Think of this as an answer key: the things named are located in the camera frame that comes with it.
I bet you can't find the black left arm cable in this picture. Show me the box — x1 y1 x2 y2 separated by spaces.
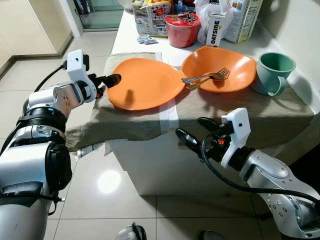
32 62 69 96

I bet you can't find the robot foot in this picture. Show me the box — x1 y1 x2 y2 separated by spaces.
200 230 226 240
116 224 148 240

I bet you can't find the white Oatside carton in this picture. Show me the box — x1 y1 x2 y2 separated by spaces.
205 12 227 48

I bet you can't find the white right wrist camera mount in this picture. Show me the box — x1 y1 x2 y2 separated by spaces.
220 107 251 168

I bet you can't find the orange plate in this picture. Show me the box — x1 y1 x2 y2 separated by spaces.
106 57 186 112

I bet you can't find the white tape strip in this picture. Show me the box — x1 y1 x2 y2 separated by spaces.
159 100 180 133

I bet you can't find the small silver blister pack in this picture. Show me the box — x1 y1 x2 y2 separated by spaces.
137 35 160 46

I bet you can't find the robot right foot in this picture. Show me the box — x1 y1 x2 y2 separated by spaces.
200 230 226 240

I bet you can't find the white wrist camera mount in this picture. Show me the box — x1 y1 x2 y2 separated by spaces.
220 107 251 168
66 49 98 103

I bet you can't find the yellow red snack bag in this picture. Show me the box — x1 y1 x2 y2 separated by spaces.
131 0 173 16

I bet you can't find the printed cereal box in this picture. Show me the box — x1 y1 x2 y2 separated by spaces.
225 0 263 43

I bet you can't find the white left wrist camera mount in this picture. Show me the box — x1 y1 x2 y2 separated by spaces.
66 49 98 103

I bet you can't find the green mug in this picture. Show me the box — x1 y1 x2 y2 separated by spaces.
250 52 297 97

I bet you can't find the white barcode label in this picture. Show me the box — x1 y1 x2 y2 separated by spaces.
76 144 105 160

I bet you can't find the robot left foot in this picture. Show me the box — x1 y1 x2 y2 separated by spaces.
116 224 148 240

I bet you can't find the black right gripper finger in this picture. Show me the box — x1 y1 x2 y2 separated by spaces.
198 117 223 132
176 128 206 156

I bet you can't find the glass sliding door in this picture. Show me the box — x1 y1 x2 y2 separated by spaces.
72 0 126 31

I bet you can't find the beige linen table cloth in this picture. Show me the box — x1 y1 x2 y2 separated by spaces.
65 52 316 153

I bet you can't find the orange bowl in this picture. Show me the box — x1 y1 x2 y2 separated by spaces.
180 46 257 94

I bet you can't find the silver metal fork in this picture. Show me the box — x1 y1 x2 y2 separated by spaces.
181 67 231 85

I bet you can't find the red instant noodle cup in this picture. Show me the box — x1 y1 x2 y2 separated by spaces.
164 12 201 49

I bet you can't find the white counter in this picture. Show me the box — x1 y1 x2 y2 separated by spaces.
105 0 320 197

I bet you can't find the white plastic bag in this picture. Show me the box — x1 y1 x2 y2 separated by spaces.
194 0 236 45

